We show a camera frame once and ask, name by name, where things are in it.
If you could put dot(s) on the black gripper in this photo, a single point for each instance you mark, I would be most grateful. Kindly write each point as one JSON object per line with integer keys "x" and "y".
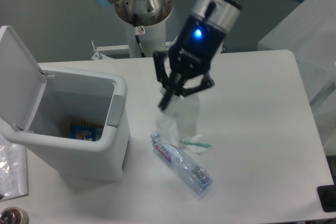
{"x": 189, "y": 56}

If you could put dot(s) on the white plastic wrapper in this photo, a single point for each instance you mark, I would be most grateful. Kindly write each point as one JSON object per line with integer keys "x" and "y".
{"x": 177, "y": 124}

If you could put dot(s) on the clear plastic water bottle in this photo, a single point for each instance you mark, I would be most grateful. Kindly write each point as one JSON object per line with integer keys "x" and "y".
{"x": 188, "y": 170}

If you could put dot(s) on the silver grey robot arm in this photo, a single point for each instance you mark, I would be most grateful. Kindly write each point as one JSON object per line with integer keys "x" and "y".
{"x": 222, "y": 14}

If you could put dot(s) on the white open trash can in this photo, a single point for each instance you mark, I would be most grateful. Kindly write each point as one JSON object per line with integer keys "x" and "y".
{"x": 39, "y": 103}

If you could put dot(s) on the blue yellow snack packet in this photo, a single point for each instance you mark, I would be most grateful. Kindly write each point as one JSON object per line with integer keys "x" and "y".
{"x": 85, "y": 131}

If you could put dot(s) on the black device at edge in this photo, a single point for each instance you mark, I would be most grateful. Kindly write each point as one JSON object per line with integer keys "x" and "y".
{"x": 326, "y": 195}

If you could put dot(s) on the clear plastic document sleeve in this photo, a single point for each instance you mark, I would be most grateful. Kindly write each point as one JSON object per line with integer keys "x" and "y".
{"x": 14, "y": 178}

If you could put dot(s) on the round metal connector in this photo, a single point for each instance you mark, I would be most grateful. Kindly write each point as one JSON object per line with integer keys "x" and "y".
{"x": 14, "y": 215}

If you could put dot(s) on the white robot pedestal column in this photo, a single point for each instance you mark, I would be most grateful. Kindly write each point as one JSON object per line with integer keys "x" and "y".
{"x": 143, "y": 41}

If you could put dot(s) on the white pedestal base frame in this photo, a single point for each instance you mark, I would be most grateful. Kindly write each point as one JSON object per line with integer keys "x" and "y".
{"x": 114, "y": 52}

